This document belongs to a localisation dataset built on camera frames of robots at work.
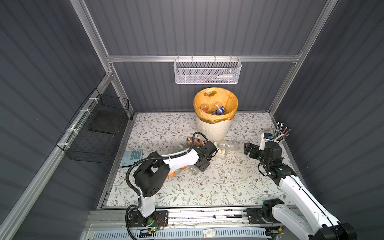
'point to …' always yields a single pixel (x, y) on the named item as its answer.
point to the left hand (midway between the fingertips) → (201, 163)
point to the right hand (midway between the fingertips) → (254, 146)
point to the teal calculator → (130, 157)
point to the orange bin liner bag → (208, 95)
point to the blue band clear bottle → (219, 111)
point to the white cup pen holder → (265, 137)
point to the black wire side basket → (94, 135)
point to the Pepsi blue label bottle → (205, 107)
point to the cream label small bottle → (221, 153)
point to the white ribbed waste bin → (215, 132)
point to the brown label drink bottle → (197, 141)
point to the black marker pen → (227, 216)
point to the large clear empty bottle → (229, 145)
